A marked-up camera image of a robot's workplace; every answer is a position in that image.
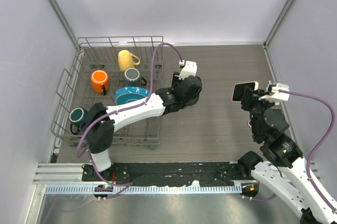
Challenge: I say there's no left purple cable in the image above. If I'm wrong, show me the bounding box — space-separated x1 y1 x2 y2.
76 42 185 198

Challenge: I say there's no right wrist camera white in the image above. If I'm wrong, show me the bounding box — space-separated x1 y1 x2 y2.
259 82 290 103

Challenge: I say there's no blue plate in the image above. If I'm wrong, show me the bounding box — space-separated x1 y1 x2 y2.
114 86 150 105

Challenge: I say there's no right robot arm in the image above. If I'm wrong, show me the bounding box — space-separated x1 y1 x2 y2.
232 81 336 223

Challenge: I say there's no orange mug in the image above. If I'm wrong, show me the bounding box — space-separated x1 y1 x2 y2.
91 70 110 95

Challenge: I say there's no grey mug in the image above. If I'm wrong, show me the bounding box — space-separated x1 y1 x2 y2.
123 67 147 87

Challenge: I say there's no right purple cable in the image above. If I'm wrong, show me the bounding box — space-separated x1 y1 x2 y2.
279 89 337 213

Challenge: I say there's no slotted cable duct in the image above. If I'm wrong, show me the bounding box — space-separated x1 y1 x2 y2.
44 181 242 195

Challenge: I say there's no wire dish rack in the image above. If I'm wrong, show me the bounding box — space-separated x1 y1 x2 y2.
50 35 164 148

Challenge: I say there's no purple cable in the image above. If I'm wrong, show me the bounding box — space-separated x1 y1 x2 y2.
279 89 337 213
76 42 185 198

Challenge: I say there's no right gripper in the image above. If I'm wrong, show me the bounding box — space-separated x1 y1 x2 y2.
240 86 276 139

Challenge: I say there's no yellow mug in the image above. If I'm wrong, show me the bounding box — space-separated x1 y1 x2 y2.
118 50 141 72

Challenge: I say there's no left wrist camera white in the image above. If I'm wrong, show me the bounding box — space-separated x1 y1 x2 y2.
179 60 197 80

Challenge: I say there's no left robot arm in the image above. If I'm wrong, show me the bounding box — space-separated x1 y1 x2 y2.
81 75 202 181

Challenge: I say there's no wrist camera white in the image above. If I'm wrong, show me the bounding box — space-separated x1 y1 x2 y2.
179 60 197 80
259 82 290 103

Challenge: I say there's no dark teal mug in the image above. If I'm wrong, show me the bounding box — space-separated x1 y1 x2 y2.
68 107 88 135

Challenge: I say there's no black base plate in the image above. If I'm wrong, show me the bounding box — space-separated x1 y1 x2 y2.
81 161 260 187

